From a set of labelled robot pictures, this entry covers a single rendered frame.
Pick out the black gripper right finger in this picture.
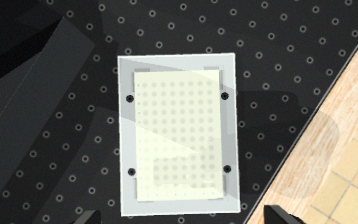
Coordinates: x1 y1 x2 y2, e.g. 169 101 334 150
263 205 306 224

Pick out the white thermal cycler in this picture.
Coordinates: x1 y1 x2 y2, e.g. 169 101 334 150
0 0 95 192

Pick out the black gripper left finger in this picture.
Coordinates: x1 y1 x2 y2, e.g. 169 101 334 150
69 210 101 224

